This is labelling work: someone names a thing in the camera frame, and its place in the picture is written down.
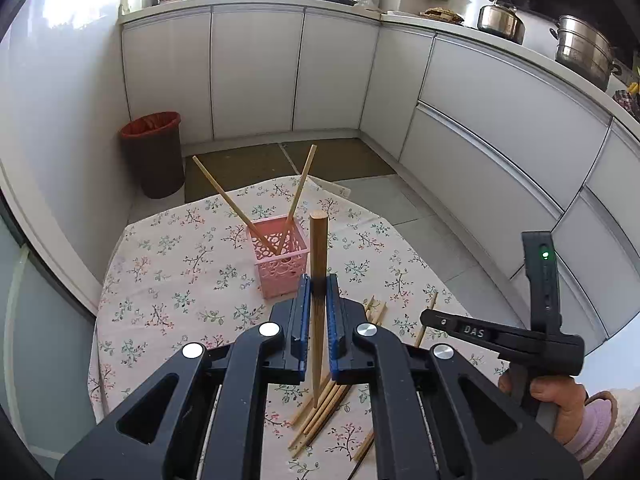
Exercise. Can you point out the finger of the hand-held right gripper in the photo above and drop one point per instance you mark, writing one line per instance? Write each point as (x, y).
(470, 332)

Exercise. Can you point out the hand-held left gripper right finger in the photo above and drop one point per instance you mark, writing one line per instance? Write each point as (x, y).
(332, 325)

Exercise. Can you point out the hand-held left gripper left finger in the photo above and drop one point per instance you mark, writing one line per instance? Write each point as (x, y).
(301, 320)

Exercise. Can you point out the pink plastic basket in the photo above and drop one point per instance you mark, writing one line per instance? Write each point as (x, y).
(277, 282)

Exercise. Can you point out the light wooden chopstick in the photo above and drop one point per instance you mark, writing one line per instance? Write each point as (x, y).
(318, 250)
(220, 188)
(302, 182)

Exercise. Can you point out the bunch of wooden chopsticks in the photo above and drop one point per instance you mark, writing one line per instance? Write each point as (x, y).
(310, 425)

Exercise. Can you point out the person's right forearm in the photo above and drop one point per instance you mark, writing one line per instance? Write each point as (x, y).
(592, 425)

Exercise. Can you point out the person's right hand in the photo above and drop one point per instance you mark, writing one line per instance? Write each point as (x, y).
(565, 402)

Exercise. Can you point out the floral tablecloth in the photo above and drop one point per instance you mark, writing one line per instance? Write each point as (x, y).
(175, 270)

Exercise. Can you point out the olive floor mat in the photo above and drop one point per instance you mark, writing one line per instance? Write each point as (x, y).
(345, 157)
(235, 170)

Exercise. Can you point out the dark patterned container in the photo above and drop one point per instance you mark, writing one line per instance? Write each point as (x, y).
(627, 102)

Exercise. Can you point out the brown trash bin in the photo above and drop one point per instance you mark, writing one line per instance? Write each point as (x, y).
(152, 160)

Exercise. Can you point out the red bin liner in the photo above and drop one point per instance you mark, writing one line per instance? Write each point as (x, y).
(150, 122)

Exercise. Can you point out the white kitchen cabinets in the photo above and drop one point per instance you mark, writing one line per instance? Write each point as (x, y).
(330, 70)

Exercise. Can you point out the steel steamer pot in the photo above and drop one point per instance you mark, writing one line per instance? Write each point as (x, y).
(582, 50)

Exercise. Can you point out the glass sliding door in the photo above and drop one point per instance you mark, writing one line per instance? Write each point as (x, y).
(45, 310)

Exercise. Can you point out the steel kettle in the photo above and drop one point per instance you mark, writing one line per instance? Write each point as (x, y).
(500, 20)

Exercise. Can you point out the woven wicker trivet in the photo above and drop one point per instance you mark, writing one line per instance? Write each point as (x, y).
(442, 14)

